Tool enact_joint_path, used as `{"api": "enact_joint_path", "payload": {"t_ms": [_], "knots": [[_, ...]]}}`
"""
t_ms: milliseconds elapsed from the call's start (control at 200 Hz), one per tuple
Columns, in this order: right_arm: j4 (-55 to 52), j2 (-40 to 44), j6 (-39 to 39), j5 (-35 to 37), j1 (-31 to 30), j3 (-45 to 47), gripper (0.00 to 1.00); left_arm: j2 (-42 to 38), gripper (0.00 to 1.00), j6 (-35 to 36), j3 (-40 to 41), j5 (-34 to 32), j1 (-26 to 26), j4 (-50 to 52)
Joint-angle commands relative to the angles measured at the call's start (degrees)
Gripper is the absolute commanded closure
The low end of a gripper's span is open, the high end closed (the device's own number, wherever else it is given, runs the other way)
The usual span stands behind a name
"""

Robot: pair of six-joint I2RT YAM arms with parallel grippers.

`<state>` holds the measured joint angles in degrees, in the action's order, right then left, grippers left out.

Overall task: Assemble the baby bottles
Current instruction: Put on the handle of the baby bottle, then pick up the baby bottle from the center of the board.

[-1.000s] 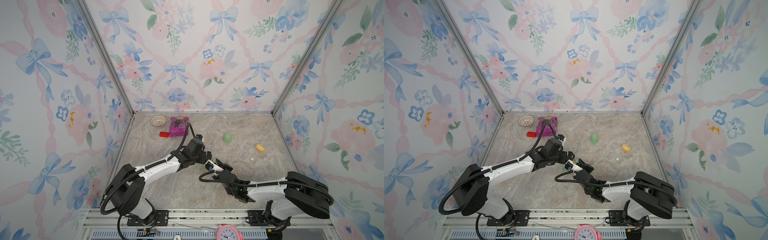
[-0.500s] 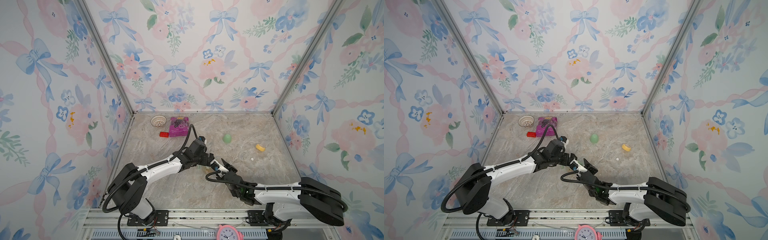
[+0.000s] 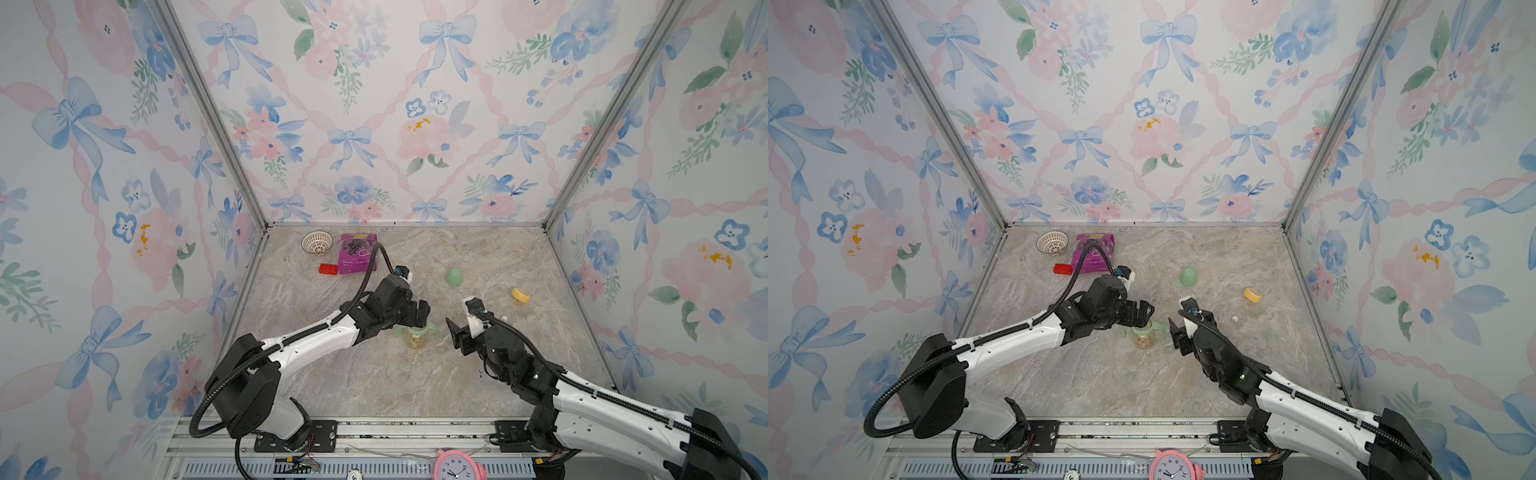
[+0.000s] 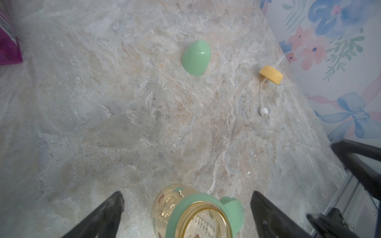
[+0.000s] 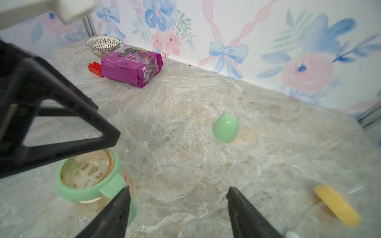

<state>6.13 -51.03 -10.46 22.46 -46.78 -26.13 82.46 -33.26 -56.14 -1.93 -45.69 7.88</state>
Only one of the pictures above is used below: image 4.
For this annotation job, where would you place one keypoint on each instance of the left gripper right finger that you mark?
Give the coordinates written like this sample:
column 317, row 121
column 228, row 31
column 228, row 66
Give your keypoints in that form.
column 271, row 222

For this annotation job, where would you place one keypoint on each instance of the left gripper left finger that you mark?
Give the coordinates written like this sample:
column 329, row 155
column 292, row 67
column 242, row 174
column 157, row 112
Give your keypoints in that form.
column 103, row 222

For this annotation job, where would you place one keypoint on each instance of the yellow bottle lid with straw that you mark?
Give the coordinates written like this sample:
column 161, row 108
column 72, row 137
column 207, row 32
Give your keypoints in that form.
column 272, row 74

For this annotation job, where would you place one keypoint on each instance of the green bottle cap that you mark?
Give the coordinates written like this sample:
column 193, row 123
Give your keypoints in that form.
column 196, row 58

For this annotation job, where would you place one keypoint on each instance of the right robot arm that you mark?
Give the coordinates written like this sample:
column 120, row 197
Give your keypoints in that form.
column 355, row 210

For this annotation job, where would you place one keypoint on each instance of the purple snack box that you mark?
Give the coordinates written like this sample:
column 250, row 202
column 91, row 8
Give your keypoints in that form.
column 10, row 48

